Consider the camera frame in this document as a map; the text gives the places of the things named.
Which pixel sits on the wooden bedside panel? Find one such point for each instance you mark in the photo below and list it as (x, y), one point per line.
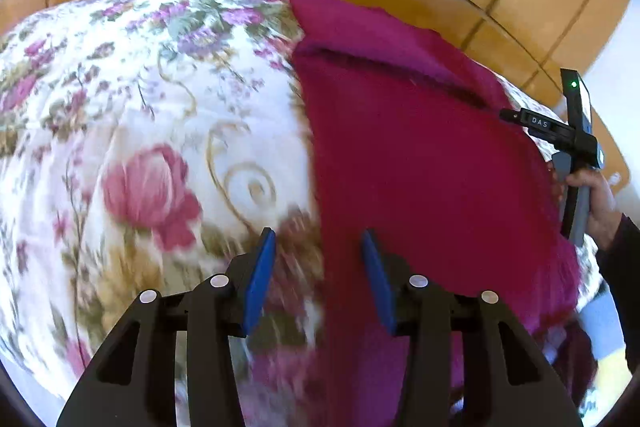
(610, 142)

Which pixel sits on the dark red cloth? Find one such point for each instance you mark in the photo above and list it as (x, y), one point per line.
(425, 157)

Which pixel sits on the person's right forearm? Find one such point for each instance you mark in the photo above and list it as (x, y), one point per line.
(622, 267)

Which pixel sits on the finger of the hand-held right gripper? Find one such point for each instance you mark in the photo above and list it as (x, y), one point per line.
(537, 123)

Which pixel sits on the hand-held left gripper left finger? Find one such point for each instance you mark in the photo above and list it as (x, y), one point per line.
(260, 277)

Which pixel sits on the floral bedspread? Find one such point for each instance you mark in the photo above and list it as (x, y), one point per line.
(150, 82)

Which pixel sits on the person's right hand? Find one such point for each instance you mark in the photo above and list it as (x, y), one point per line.
(602, 207)

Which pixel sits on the grey and yellow cloth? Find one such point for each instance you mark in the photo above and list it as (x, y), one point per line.
(605, 332)

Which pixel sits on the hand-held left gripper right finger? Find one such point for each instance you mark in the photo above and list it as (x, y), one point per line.
(380, 282)

